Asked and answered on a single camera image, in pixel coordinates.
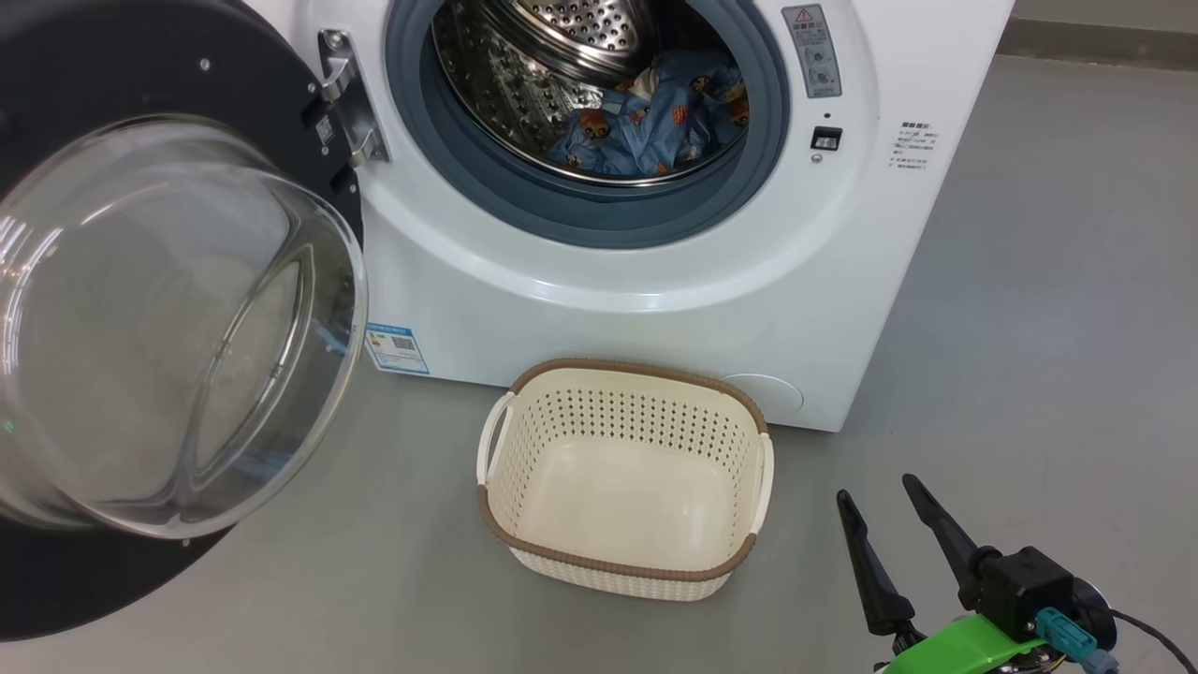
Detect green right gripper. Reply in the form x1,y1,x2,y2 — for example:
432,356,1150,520
836,474,1045,674

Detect blue cartoon print clothes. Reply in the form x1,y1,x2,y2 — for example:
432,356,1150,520
548,51,750,179

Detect black-rimmed glass washer door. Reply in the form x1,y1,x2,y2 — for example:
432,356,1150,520
0,0,369,642

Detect cream perforated laundry basket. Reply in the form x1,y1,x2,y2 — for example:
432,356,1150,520
476,358,775,602

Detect white front-load washing machine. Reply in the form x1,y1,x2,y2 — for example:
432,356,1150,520
239,0,1016,433

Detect grey rubber door gasket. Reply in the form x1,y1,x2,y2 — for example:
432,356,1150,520
385,0,792,250

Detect silver metal door hinge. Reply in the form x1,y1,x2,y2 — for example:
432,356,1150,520
318,28,391,168

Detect round white filter cover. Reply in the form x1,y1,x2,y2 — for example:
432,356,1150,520
721,374,804,418

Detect grey warning sticker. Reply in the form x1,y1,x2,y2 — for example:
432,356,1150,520
782,4,842,99

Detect blue energy label sticker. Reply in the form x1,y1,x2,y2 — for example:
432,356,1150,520
364,323,431,375

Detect perforated steel washer drum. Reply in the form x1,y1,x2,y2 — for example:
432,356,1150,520
431,0,750,188

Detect teal cable connector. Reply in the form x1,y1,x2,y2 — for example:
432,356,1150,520
1034,607,1120,674

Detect thin black cable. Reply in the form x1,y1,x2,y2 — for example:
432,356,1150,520
1109,608,1198,674

